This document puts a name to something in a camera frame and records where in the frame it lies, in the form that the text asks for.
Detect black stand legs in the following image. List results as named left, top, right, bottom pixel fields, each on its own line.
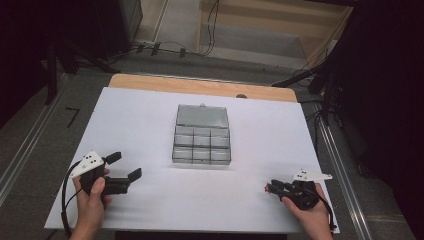
left=42, top=34, right=122, bottom=106

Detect black curtain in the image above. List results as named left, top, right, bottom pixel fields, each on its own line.
left=0, top=0, right=131, bottom=129
left=313, top=0, right=424, bottom=240

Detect white board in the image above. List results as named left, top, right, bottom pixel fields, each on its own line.
left=44, top=87, right=341, bottom=234

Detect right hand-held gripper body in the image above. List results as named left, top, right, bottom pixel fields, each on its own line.
left=283, top=168, right=334, bottom=211

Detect transparent grey compartment box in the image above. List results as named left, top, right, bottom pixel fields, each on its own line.
left=171, top=103, right=232, bottom=166

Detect black hanging cable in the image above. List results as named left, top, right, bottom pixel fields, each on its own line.
left=199, top=0, right=221, bottom=57

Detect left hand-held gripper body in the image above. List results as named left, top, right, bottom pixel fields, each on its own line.
left=69, top=150, right=131, bottom=197

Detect person's right hand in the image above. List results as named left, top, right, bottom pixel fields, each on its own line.
left=281, top=183, right=334, bottom=234

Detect wooden table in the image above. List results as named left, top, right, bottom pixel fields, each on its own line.
left=108, top=73, right=298, bottom=104

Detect black floor cable with plugs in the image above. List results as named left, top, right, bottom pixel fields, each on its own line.
left=131, top=40, right=201, bottom=60

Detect person's left hand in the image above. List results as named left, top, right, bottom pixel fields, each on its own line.
left=71, top=175, right=113, bottom=232

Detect grey cabinet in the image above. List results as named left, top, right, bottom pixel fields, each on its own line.
left=119, top=0, right=144, bottom=43

